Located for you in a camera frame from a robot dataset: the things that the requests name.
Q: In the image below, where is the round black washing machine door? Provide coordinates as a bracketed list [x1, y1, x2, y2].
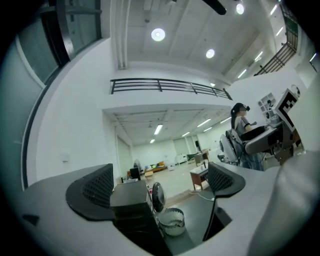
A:
[151, 181, 167, 213]

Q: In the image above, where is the white power cable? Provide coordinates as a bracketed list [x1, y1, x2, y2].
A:
[189, 191, 216, 202]

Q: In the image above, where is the black stair railing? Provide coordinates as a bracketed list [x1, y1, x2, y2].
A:
[253, 2, 300, 77]

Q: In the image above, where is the grey laundry basket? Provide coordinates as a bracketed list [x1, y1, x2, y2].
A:
[158, 207, 186, 237]

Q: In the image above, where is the black framed window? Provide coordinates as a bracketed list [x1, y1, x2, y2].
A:
[14, 0, 103, 88]

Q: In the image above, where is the black balcony railing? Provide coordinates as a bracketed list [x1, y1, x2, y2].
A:
[110, 78, 233, 101]

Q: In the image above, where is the black washing machine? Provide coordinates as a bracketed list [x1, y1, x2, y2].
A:
[109, 179, 173, 256]

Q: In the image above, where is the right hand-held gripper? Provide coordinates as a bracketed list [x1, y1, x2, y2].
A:
[240, 88, 300, 161]

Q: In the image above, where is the brown table with white top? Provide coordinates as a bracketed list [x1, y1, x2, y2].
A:
[189, 166, 210, 191]

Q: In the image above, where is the black chair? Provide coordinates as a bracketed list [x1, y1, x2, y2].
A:
[129, 166, 142, 181]

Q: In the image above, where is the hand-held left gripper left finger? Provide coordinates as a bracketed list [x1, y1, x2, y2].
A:
[65, 163, 116, 222]

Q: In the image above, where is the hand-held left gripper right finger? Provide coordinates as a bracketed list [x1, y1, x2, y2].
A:
[206, 161, 246, 199]

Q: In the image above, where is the white shelf unit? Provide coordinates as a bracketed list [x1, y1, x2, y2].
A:
[258, 91, 276, 113]

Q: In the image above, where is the white round device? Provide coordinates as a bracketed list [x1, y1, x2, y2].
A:
[216, 128, 242, 165]

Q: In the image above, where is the orange sofa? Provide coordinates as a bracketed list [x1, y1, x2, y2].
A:
[143, 161, 168, 174]

